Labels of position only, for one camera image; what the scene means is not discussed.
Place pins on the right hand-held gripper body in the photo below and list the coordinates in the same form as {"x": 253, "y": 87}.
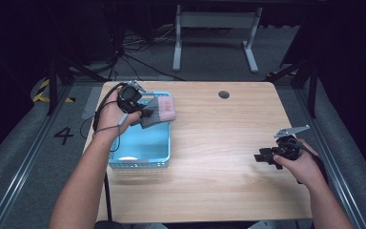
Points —
{"x": 287, "y": 149}

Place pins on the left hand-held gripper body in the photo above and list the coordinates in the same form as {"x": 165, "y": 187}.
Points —
{"x": 129, "y": 97}

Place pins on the grey glove with pink cuff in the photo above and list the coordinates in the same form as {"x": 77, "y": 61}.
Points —
{"x": 166, "y": 108}
{"x": 151, "y": 122}

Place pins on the blue plastic basket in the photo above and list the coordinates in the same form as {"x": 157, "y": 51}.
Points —
{"x": 146, "y": 143}

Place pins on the person's right hand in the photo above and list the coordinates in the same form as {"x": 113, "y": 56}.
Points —
{"x": 306, "y": 168}

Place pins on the person's left hand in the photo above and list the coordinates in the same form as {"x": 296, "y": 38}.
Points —
{"x": 111, "y": 117}

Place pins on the black metal stand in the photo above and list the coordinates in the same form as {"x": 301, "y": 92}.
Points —
{"x": 53, "y": 86}
{"x": 313, "y": 92}

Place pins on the aluminium floor rail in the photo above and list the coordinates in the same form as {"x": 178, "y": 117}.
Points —
{"x": 330, "y": 143}
{"x": 28, "y": 159}

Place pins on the white metal desk frame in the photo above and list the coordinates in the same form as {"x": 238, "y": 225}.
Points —
{"x": 216, "y": 19}

